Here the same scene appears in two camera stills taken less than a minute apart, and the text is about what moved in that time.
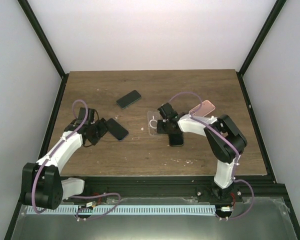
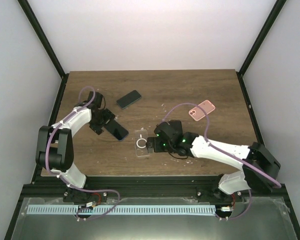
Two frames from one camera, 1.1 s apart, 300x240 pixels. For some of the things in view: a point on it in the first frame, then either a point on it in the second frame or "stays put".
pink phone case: [206, 107] stays put
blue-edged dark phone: [128, 99] stays put
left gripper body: [97, 132] -> [101, 120]
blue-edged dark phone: [115, 129] stays put
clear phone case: [153, 116] -> [140, 138]
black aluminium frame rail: [174, 186] stays put
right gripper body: [164, 129] -> [158, 148]
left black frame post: [42, 36] stays put
